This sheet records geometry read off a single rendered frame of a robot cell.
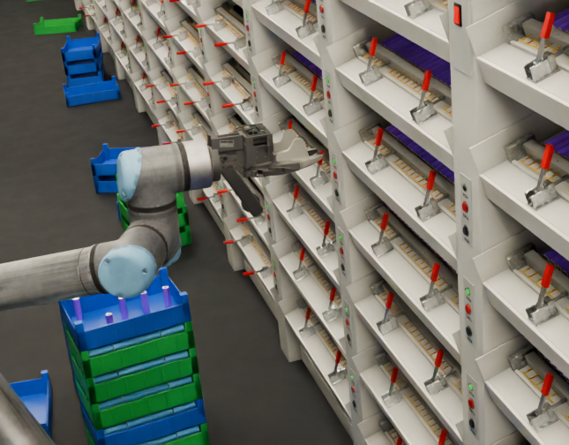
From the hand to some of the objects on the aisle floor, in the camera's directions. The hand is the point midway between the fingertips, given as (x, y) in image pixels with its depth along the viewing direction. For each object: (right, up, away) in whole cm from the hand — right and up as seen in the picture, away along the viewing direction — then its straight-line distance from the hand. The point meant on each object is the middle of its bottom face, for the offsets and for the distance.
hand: (313, 157), depth 210 cm
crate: (-84, -72, +117) cm, 161 cm away
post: (+24, -78, +78) cm, 113 cm away
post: (+44, -103, +16) cm, 113 cm away
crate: (-44, -75, +101) cm, 133 cm away
